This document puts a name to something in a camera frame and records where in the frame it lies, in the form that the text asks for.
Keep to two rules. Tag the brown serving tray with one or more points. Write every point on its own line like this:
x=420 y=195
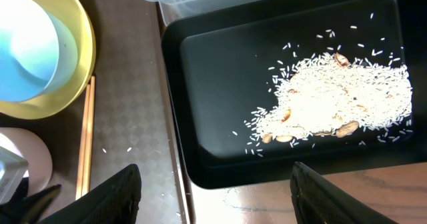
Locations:
x=130 y=125

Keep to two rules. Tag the light blue bowl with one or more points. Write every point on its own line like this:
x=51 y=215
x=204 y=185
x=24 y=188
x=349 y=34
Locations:
x=38 y=52

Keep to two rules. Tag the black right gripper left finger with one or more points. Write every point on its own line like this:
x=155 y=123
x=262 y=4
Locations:
x=116 y=200

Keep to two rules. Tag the wooden chopstick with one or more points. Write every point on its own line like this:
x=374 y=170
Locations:
x=81 y=172
x=89 y=138

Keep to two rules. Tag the yellow round plate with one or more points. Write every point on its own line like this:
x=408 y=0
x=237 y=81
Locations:
x=74 y=16

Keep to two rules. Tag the rice and peanut scraps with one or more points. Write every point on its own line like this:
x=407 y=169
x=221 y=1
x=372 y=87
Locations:
x=350 y=78

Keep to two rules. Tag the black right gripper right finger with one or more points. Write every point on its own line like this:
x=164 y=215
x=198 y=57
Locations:
x=316 y=200

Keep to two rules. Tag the wooden chopstick left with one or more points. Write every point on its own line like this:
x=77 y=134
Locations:
x=81 y=172

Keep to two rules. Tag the black waste tray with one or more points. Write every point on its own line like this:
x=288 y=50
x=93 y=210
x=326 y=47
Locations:
x=220 y=67

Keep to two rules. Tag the wooden chopstick right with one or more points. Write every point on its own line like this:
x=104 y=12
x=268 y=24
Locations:
x=89 y=138

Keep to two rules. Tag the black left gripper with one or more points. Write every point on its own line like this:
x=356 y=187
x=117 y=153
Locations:
x=16 y=208

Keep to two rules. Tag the pink bowl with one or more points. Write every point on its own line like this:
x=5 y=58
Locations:
x=29 y=146

